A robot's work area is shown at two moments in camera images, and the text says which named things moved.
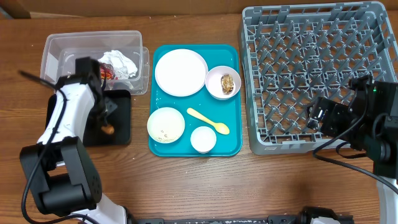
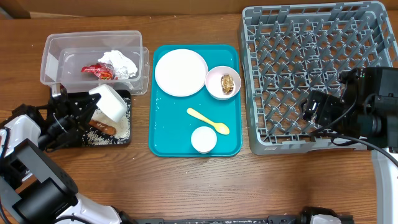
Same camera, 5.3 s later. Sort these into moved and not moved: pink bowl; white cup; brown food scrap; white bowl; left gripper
Moved: left gripper; white bowl
Not moved: brown food scrap; pink bowl; white cup
